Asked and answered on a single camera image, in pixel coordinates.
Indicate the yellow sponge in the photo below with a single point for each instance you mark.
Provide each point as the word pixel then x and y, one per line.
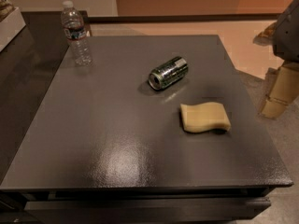
pixel 204 117

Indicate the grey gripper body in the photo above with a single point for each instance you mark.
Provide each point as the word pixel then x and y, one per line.
pixel 288 32

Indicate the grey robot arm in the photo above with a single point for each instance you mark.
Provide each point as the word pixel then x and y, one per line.
pixel 283 36

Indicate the green aluminium can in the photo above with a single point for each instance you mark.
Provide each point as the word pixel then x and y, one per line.
pixel 168 73

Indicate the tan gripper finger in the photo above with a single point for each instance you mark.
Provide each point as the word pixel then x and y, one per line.
pixel 268 32
pixel 284 89

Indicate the clear plastic water bottle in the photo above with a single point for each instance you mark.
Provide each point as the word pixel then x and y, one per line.
pixel 75 33

